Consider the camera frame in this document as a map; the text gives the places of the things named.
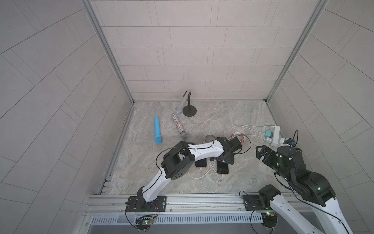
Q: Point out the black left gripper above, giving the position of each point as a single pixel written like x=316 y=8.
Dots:
x=225 y=158

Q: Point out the coiled white cable red ties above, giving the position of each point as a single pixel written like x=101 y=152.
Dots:
x=245 y=132

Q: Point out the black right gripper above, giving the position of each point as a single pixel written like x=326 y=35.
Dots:
x=270 y=155

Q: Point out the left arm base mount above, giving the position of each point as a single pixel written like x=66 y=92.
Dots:
x=137 y=204

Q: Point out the aluminium front rail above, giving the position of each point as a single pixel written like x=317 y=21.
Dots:
x=180 y=209

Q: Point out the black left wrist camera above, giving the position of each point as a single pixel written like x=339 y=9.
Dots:
x=235 y=144

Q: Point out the black microphone stand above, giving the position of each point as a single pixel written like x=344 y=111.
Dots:
x=189 y=110

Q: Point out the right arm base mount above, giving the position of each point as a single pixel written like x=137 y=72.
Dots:
x=255 y=202

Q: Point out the glittery silver microphone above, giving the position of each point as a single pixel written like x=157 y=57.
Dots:
x=183 y=134

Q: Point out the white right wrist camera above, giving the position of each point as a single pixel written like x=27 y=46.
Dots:
x=287 y=142

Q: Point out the phone with grey case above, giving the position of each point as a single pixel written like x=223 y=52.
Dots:
x=201 y=163

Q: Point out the teal charger plug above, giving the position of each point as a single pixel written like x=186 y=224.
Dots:
x=269 y=134

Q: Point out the white silver microphone in stand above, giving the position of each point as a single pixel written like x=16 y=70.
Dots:
x=179 y=109

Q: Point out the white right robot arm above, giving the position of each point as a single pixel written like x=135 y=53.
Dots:
x=314 y=189

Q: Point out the blue microphone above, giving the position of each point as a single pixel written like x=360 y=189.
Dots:
x=157 y=138

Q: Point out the phone with pink case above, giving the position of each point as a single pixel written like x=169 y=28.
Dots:
x=222 y=168

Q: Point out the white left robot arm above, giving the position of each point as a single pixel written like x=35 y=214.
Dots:
x=177 y=161

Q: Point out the white power strip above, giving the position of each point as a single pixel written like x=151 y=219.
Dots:
x=276 y=136

